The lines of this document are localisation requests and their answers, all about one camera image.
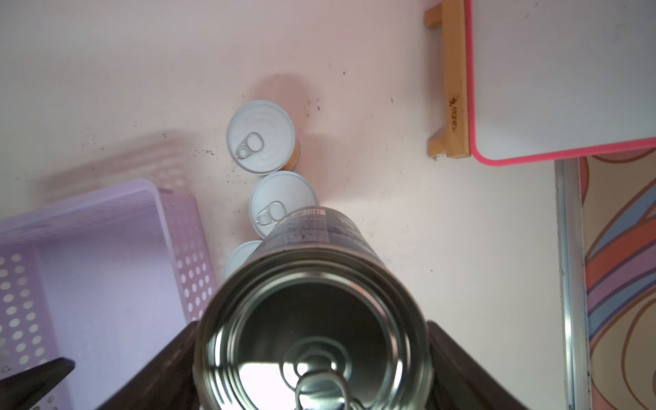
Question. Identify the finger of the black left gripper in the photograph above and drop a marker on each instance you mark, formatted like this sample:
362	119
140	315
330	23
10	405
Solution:
25	389

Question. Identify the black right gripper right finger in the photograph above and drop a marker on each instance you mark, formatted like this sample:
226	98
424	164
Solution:
459	382

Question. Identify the pink framed whiteboard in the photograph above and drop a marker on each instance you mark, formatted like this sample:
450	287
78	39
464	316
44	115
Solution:
551	80

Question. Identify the wooden easel stand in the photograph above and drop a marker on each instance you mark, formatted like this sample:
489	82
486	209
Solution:
454	140

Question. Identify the white lid can back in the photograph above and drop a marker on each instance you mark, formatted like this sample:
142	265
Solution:
261	139

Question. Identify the white lid can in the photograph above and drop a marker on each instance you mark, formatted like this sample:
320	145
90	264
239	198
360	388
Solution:
261	139
276	196
239	256

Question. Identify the purple plastic basket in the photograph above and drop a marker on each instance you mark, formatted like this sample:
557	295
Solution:
106	279

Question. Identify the white lid can front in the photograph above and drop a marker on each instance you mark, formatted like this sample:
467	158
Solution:
239	256

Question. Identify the aluminium frame rail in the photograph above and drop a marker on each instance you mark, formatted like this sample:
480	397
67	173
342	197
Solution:
573	284

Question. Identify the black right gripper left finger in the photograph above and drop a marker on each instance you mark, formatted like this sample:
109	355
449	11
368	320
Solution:
166	382

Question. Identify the white lid can middle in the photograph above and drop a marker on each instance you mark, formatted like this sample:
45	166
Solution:
276	196

